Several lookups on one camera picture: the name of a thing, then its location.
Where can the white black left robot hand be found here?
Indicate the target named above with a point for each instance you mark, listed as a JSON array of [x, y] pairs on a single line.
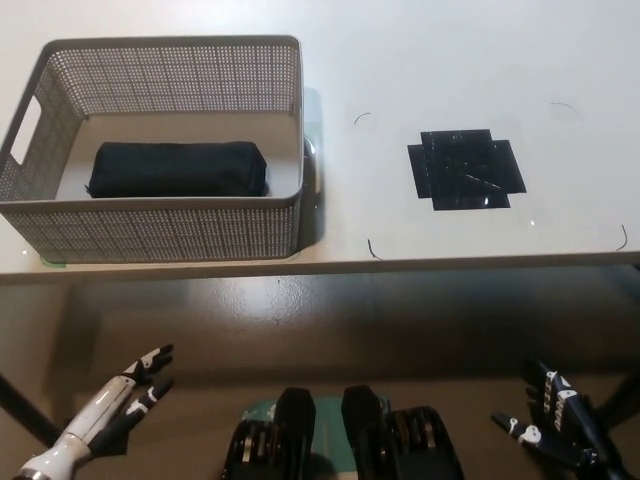
[[100, 405]]

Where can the dark right robot hand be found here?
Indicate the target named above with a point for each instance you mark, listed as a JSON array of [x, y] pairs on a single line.
[[570, 415]]

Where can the black fabric pencil case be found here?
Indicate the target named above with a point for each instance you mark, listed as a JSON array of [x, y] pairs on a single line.
[[175, 170]]

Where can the black table leg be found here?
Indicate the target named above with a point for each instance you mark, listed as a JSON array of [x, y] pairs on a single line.
[[622, 397], [25, 407]]

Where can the green tape strip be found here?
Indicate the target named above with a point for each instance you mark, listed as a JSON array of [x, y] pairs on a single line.
[[52, 262]]

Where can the grey perforated plastic basket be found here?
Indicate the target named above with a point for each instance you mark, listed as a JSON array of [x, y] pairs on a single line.
[[150, 235]]

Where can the black tape patch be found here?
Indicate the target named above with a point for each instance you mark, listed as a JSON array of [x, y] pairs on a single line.
[[465, 170]]

